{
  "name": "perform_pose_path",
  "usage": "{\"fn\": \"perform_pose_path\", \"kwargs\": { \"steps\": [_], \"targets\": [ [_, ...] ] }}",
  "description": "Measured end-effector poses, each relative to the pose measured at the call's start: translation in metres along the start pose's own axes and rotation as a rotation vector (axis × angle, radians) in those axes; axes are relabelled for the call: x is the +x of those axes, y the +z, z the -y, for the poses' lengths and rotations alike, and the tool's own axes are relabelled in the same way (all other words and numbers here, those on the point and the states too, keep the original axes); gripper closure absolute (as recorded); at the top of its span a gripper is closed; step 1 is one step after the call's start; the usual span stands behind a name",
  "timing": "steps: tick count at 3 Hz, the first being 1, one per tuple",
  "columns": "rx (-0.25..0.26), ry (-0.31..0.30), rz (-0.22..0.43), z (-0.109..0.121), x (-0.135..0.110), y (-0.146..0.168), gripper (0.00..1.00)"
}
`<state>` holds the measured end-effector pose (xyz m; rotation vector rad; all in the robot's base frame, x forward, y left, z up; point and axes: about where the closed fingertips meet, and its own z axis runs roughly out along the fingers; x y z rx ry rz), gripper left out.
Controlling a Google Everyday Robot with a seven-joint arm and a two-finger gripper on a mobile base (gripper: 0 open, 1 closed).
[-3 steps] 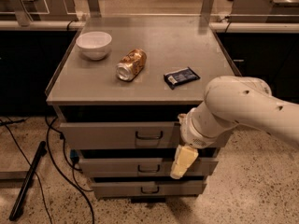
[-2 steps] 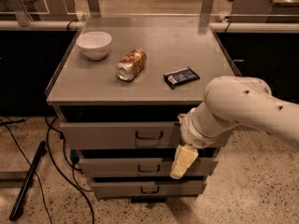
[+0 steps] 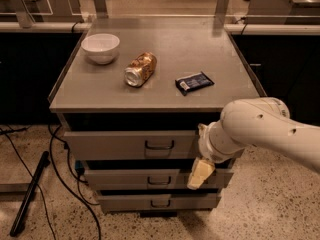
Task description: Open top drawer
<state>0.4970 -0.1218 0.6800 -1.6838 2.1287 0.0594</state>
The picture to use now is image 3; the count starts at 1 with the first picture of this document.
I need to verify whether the white bowl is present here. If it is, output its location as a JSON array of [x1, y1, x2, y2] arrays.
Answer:
[[81, 33, 120, 65]]

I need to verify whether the grey bottom drawer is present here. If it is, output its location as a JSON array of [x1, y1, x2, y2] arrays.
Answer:
[[98, 193, 221, 213]]

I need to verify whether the grey drawer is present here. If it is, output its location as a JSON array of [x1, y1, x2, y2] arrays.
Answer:
[[83, 168, 234, 191], [64, 130, 200, 161], [98, 193, 221, 213]]

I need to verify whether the grey middle drawer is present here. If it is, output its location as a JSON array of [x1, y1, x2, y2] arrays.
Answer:
[[83, 168, 234, 191]]

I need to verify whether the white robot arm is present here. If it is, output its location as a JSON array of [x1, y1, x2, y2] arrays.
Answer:
[[187, 97, 320, 190]]

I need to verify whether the grey drawer cabinet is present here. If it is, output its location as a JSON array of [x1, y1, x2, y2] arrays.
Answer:
[[47, 16, 269, 215]]

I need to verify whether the thin black floor cable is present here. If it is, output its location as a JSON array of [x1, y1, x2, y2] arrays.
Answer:
[[0, 125, 58, 240]]

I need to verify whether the right metal post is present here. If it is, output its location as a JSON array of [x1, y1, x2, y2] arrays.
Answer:
[[215, 0, 230, 17]]

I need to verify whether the grey top drawer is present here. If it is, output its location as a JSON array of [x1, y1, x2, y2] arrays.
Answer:
[[64, 130, 200, 161]]

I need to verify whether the metal post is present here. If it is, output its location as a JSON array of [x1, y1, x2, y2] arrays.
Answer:
[[215, 0, 230, 17], [10, 0, 34, 28], [93, 0, 108, 18]]

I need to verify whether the grey background desk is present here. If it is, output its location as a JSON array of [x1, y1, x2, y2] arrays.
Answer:
[[245, 0, 320, 25]]

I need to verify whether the dark blue snack bar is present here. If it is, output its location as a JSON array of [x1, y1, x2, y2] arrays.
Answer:
[[175, 72, 214, 96]]

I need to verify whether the left metal post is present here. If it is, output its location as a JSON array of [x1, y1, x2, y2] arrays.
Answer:
[[10, 0, 34, 28]]

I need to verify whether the black bar on floor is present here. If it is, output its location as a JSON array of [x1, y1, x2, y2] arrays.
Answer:
[[10, 151, 50, 237]]

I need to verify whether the white horizontal rail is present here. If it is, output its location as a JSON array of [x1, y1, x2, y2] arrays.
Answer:
[[0, 22, 320, 36]]

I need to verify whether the middle metal post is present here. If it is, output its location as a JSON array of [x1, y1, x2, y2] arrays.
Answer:
[[93, 0, 108, 18]]

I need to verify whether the gold soda can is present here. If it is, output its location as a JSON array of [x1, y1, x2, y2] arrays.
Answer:
[[124, 52, 157, 87]]

